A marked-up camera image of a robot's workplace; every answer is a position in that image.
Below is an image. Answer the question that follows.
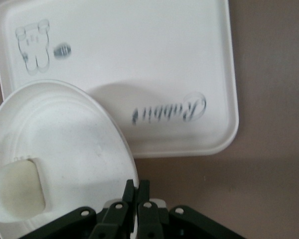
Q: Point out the cream rabbit print tray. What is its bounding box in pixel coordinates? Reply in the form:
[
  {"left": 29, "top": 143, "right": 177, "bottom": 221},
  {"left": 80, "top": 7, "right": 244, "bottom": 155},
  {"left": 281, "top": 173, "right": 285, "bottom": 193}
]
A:
[{"left": 0, "top": 0, "right": 240, "bottom": 159}]

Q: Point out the brown table mat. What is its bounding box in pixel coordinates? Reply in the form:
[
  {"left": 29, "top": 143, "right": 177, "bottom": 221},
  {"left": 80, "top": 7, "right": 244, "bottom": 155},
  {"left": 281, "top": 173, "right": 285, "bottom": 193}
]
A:
[{"left": 0, "top": 0, "right": 299, "bottom": 239}]

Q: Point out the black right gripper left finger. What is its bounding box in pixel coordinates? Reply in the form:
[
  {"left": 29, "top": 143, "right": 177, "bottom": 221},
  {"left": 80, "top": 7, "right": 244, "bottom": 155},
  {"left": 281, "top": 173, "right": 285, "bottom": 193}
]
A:
[{"left": 18, "top": 178, "right": 136, "bottom": 239}]

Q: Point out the pale steamed bun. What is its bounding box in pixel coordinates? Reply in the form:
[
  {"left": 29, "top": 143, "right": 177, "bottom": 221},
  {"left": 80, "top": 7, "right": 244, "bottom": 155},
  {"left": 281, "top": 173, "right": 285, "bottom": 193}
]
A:
[{"left": 0, "top": 159, "right": 46, "bottom": 223}]

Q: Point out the cream round plate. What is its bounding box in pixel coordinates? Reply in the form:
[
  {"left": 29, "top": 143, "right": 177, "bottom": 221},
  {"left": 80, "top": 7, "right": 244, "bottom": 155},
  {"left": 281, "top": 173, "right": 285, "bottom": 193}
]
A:
[{"left": 0, "top": 79, "right": 140, "bottom": 239}]

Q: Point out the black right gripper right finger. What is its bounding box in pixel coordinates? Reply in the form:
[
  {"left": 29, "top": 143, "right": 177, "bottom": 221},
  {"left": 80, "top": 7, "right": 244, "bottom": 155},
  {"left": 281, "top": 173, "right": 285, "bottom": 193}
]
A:
[{"left": 136, "top": 179, "right": 247, "bottom": 239}]

